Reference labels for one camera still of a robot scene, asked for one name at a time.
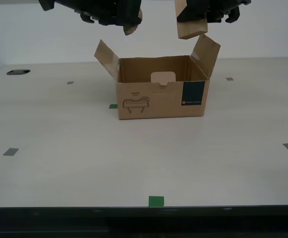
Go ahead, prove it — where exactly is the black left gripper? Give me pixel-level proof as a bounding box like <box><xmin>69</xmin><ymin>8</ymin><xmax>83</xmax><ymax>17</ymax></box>
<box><xmin>54</xmin><ymin>0</ymin><xmax>143</xmax><ymax>27</ymax></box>

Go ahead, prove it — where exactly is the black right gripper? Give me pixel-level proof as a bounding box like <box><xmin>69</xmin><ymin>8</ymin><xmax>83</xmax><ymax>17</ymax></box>
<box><xmin>176</xmin><ymin>0</ymin><xmax>245</xmax><ymax>24</ymax></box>

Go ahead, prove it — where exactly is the speckled pink granite rock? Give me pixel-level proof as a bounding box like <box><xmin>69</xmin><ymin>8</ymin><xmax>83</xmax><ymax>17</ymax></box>
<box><xmin>123</xmin><ymin>7</ymin><xmax>144</xmax><ymax>36</ymax></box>

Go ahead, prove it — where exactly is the light wooden block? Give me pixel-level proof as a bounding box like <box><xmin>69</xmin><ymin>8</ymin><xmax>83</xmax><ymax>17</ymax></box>
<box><xmin>175</xmin><ymin>0</ymin><xmax>209</xmax><ymax>40</ymax></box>

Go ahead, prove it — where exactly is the brown cardboard box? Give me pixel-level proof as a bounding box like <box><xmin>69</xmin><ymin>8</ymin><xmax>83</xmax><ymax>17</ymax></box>
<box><xmin>93</xmin><ymin>34</ymin><xmax>221</xmax><ymax>120</ymax></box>

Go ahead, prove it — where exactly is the black robot base deck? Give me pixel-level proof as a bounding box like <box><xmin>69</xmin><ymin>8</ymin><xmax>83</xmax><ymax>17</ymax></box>
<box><xmin>0</xmin><ymin>205</ymin><xmax>288</xmax><ymax>238</ymax></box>

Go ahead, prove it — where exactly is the black oval cable grommet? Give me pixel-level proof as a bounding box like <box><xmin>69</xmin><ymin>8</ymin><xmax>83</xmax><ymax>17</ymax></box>
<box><xmin>6</xmin><ymin>69</ymin><xmax>31</xmax><ymax>76</ymax></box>

